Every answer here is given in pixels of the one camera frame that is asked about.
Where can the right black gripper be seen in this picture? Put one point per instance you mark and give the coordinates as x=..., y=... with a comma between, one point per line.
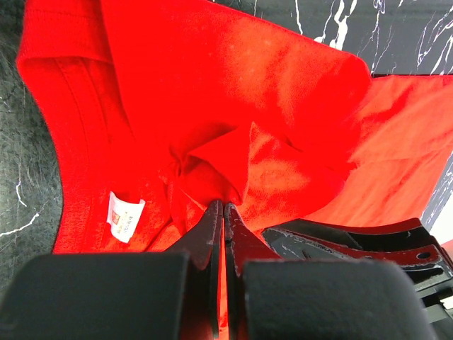
x=408, y=244

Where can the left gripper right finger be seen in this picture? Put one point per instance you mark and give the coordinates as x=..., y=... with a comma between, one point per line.
x=273, y=298

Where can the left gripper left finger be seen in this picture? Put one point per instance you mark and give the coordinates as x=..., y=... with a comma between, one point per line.
x=153, y=295

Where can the red t shirt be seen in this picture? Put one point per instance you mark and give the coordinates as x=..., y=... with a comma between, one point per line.
x=158, y=108

